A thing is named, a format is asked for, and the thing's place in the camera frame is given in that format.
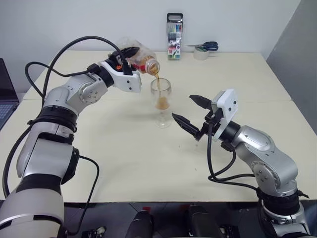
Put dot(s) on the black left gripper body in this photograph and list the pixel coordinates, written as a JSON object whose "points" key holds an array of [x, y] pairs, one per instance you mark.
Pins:
{"points": [[114, 57]]}

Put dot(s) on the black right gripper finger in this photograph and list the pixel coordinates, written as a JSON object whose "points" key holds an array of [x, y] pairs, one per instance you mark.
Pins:
{"points": [[201, 101], [187, 122]]}

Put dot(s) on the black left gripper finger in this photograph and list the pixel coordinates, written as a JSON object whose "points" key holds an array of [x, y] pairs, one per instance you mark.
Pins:
{"points": [[128, 51]]}

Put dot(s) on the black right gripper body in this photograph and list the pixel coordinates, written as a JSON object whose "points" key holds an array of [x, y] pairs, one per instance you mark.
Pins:
{"points": [[213, 121]]}

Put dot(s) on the clear plastic bottle red tape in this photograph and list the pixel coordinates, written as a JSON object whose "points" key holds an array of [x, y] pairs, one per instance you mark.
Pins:
{"points": [[148, 65]]}

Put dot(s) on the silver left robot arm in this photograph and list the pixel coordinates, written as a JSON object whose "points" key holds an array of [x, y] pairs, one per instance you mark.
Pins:
{"points": [[84, 91]]}

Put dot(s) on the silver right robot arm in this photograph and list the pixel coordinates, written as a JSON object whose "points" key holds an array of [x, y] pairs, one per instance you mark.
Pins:
{"points": [[260, 143]]}

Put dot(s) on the clear wine glass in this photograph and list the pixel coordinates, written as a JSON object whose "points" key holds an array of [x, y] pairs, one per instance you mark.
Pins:
{"points": [[161, 104]]}

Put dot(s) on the white tape roll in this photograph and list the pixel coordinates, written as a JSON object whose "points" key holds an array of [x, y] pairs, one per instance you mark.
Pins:
{"points": [[200, 55]]}

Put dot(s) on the marker pen set box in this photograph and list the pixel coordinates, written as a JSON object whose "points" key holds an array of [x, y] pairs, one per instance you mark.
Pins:
{"points": [[174, 42]]}

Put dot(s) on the dark rounded shape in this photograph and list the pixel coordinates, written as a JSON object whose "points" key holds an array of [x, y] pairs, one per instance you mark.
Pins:
{"points": [[201, 223], [141, 225]]}

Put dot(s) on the grey partition panel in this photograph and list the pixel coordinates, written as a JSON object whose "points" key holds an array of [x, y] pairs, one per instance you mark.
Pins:
{"points": [[297, 62]]}

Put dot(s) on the dark grey laptop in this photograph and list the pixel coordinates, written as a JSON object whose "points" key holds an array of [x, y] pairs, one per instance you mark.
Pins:
{"points": [[7, 86]]}

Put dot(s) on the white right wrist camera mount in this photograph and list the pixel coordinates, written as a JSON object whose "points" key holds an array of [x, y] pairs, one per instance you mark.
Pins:
{"points": [[229, 104]]}

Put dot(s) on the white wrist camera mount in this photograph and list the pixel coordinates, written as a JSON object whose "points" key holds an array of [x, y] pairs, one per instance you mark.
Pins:
{"points": [[229, 104], [123, 81]]}

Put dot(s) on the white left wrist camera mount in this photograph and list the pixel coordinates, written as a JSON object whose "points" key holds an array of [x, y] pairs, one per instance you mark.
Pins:
{"points": [[123, 81]]}

